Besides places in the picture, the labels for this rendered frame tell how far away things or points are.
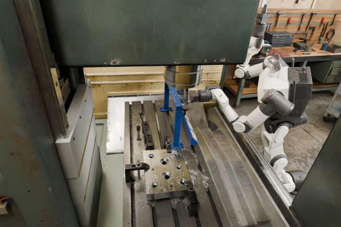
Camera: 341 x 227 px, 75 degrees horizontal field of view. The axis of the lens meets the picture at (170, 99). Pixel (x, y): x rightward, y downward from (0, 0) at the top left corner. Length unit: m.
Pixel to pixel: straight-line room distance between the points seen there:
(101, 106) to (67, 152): 1.39
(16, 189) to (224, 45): 0.79
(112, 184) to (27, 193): 0.91
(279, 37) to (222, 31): 3.29
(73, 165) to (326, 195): 1.10
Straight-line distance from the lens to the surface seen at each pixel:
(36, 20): 0.66
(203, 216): 1.22
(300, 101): 1.58
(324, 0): 4.91
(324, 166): 1.28
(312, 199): 1.39
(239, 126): 1.49
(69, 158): 0.86
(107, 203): 1.60
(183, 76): 0.86
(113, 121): 1.99
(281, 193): 1.57
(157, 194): 1.16
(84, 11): 0.73
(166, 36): 0.74
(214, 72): 2.15
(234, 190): 1.56
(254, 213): 1.55
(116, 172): 1.74
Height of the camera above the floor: 1.93
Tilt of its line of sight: 31 degrees down
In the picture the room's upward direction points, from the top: 3 degrees clockwise
